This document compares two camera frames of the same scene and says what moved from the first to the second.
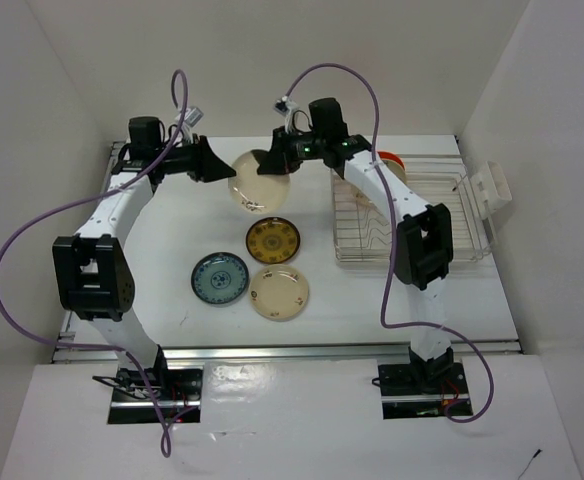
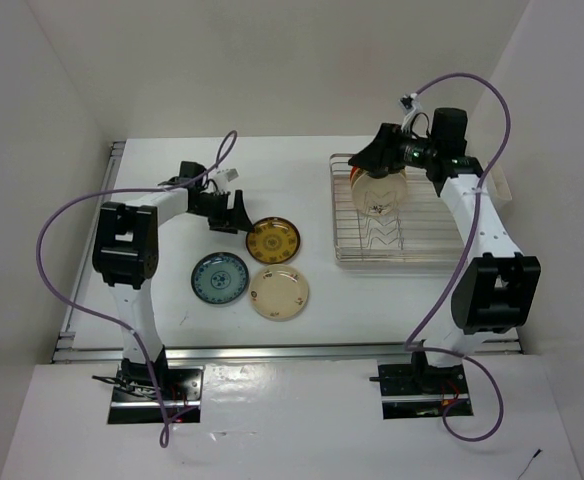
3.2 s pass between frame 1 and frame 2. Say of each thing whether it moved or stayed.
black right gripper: moved
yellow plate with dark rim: stayed
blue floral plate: stayed
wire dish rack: stayed
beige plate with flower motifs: stayed
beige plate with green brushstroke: moved
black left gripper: moved
